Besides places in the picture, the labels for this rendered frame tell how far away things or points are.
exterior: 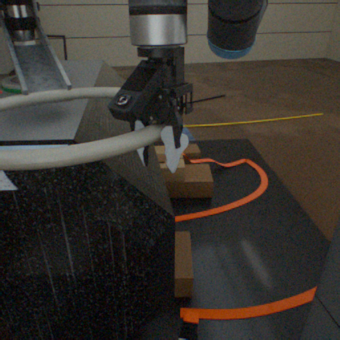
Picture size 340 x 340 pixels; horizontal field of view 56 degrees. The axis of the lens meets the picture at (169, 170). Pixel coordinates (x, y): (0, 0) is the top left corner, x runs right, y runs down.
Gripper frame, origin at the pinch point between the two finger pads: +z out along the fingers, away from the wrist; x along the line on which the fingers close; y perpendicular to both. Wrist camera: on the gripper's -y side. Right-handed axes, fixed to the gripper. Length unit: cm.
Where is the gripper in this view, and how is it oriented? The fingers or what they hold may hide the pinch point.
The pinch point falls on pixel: (156, 165)
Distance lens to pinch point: 58.5
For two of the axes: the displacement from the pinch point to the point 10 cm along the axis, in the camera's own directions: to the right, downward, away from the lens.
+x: -8.4, -2.1, 4.9
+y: 5.4, -3.7, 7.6
